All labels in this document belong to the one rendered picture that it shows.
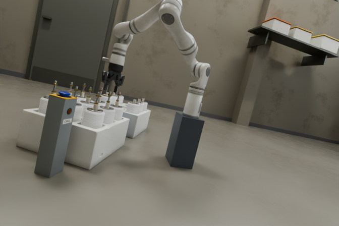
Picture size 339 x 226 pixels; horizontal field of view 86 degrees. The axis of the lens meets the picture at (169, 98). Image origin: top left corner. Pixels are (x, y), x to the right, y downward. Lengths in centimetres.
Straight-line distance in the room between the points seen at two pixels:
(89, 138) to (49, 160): 16
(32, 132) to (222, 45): 357
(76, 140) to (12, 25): 318
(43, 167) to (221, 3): 391
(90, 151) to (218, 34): 351
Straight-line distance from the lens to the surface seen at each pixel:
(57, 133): 81
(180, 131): 105
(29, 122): 108
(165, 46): 359
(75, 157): 96
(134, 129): 140
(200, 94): 107
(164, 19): 82
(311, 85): 559
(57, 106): 79
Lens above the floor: 45
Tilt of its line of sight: 4 degrees down
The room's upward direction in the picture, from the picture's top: 14 degrees clockwise
